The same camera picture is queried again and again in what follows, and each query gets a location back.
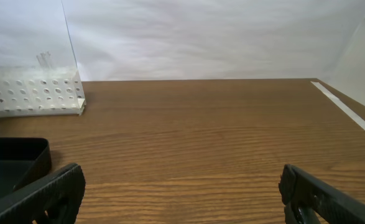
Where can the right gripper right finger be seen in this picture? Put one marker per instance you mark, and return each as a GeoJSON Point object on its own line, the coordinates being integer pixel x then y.
{"type": "Point", "coordinates": [322, 202]}

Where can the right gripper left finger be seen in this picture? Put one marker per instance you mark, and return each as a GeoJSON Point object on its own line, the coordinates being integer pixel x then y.
{"type": "Point", "coordinates": [45, 196]}

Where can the black tray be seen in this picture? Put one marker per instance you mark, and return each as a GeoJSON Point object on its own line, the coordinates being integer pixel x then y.
{"type": "Point", "coordinates": [2, 149]}

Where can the white test tube rack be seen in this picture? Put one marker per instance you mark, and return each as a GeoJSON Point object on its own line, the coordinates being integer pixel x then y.
{"type": "Point", "coordinates": [30, 99]}

